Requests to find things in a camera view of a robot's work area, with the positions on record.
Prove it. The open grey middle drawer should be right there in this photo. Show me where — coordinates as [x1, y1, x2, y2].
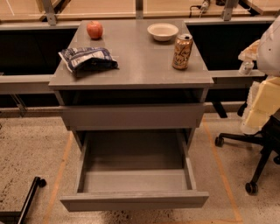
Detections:
[60, 129, 209, 212]

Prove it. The red apple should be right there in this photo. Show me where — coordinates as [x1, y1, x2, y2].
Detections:
[87, 21, 103, 39]

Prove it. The grey drawer cabinet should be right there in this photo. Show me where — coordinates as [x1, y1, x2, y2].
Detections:
[49, 20, 213, 146]

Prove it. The black wheeled stand leg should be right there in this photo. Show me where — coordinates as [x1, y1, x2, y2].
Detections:
[0, 177, 46, 224]

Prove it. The blue chip bag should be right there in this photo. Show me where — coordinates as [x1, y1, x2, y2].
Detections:
[59, 47, 118, 73]

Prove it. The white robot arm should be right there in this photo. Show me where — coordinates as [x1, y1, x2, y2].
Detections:
[238, 16, 280, 135]

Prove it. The closed grey top drawer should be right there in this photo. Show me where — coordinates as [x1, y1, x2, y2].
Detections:
[62, 103, 204, 130]

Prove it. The white bowl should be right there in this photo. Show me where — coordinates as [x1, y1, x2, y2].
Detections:
[147, 23, 179, 42]

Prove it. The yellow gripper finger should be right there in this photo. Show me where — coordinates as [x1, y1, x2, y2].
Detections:
[244, 77, 280, 129]

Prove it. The clear sanitizer bottle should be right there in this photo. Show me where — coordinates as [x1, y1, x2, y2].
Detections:
[239, 61, 254, 75]

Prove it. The black power cable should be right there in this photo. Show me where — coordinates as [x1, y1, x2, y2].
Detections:
[188, 0, 212, 18]

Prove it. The gold soda can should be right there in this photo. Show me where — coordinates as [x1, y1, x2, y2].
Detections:
[172, 33, 193, 70]

